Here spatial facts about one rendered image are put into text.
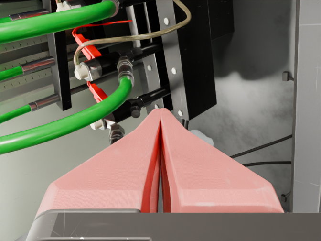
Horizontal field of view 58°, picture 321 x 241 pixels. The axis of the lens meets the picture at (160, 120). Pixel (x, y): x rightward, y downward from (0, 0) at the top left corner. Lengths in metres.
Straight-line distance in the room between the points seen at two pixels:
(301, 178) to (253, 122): 0.19
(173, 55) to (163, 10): 0.07
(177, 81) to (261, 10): 0.18
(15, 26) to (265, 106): 0.47
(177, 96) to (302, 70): 0.21
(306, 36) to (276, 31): 0.16
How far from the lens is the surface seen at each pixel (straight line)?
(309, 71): 0.40
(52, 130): 0.25
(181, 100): 0.50
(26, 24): 0.24
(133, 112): 0.45
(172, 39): 0.48
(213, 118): 0.69
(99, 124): 0.44
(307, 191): 0.49
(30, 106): 0.61
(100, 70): 0.42
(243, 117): 0.63
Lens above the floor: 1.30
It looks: 34 degrees down
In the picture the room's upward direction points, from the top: 119 degrees counter-clockwise
